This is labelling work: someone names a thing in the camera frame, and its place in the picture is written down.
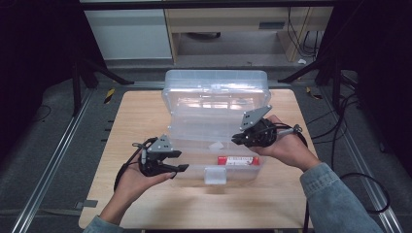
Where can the clear plastic storage box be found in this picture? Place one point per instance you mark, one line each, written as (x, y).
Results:
(210, 97)

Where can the grey tape strip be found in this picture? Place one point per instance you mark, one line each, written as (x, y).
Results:
(87, 204)

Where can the person's left hand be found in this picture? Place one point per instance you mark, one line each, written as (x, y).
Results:
(136, 184)

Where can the person's right hand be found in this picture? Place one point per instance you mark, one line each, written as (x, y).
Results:
(288, 145)

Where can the light wooden desk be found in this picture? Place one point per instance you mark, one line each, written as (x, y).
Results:
(233, 19)

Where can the short metal rail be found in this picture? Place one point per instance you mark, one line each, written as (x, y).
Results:
(149, 84)

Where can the black metal stand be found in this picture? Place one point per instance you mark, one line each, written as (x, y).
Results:
(336, 84)
(76, 87)

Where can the white cabinet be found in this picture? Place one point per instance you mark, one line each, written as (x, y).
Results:
(129, 34)

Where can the yellow and black tape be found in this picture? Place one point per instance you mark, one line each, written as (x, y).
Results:
(313, 93)
(109, 95)

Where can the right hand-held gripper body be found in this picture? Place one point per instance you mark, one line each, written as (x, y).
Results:
(259, 132)

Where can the small white scrap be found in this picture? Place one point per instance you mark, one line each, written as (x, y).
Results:
(302, 61)

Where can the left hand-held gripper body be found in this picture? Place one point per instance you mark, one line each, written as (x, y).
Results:
(158, 147)

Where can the red and white packet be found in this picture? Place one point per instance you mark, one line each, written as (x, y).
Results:
(238, 160)

